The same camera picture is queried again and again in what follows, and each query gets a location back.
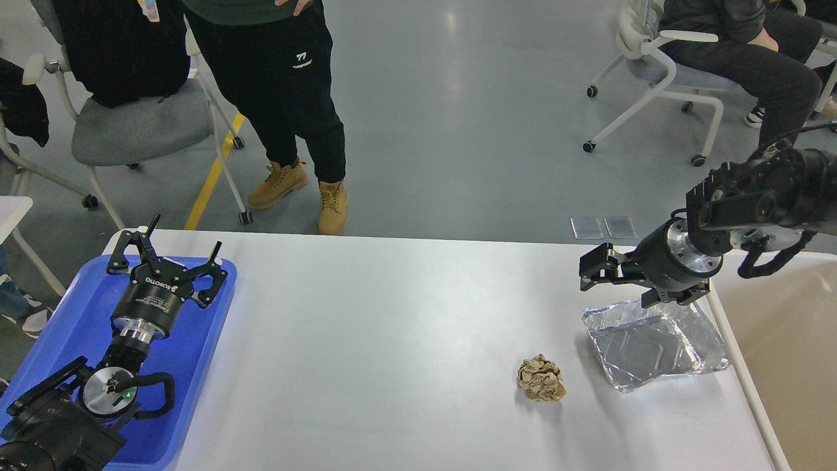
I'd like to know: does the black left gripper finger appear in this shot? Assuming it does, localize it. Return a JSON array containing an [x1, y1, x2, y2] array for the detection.
[[106, 214, 162, 279], [171, 241, 228, 308]]

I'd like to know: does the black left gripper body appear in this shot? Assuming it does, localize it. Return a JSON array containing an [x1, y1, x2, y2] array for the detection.
[[111, 258, 196, 340]]

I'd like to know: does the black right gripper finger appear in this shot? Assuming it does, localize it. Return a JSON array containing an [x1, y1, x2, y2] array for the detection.
[[578, 243, 639, 292], [641, 280, 709, 308]]

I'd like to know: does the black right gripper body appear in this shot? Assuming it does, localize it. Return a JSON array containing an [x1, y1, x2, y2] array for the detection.
[[628, 218, 723, 295]]

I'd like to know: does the aluminium foil tray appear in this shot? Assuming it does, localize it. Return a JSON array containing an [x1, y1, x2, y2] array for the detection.
[[581, 299, 729, 393]]

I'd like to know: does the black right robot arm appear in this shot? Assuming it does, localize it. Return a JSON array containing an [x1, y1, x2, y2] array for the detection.
[[578, 131, 836, 307]]

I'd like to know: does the blue plastic tray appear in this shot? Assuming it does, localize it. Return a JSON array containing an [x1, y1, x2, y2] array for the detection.
[[0, 254, 237, 469]]

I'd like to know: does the small white side table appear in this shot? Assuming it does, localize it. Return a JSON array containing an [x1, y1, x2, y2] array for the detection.
[[1, 196, 66, 297]]

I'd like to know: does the crumpled brown paper ball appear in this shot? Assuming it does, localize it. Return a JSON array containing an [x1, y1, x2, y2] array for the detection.
[[517, 354, 567, 402]]

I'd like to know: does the beige plastic bin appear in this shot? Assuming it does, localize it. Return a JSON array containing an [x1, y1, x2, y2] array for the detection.
[[711, 251, 836, 470]]

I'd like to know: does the grey office chair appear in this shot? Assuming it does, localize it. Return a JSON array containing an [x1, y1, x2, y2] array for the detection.
[[23, 1, 253, 229]]

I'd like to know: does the black bag at left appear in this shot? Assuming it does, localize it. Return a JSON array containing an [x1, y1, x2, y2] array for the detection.
[[1, 58, 50, 147]]

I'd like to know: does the black jacket on chair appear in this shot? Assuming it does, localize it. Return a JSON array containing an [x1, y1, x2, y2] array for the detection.
[[52, 1, 190, 108]]

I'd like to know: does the white office chair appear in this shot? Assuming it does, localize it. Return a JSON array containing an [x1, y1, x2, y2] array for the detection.
[[582, 1, 738, 167]]

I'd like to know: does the standing person in black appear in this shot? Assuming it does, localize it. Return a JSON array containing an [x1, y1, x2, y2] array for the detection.
[[182, 1, 348, 236]]

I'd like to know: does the seated person in dark clothes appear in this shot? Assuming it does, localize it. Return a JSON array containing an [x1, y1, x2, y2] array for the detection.
[[658, 1, 823, 145]]

